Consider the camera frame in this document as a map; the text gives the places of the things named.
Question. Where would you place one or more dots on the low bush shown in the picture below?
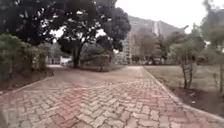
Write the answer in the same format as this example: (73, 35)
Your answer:
(100, 61)

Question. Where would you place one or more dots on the red brick path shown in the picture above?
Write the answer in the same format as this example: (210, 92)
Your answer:
(110, 100)

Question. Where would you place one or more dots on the bare brownish tree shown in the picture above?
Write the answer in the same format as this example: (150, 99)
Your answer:
(145, 43)

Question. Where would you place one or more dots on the grey tall building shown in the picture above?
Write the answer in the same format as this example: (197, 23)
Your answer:
(146, 28)

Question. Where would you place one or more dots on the large dark tree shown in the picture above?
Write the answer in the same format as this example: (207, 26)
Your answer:
(78, 26)

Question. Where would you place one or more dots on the white low fence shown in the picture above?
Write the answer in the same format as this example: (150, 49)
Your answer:
(58, 60)

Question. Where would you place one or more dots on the dry grass lawn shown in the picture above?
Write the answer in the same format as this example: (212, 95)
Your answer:
(173, 75)

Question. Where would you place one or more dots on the grey kerb strip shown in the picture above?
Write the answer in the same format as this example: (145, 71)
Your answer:
(173, 96)

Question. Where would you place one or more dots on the small thin tree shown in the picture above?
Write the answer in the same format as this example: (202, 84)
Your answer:
(186, 50)

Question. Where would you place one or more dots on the bare soil strip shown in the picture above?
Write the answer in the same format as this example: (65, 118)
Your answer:
(20, 80)

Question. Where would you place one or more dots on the green hedge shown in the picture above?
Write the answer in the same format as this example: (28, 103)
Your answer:
(18, 55)

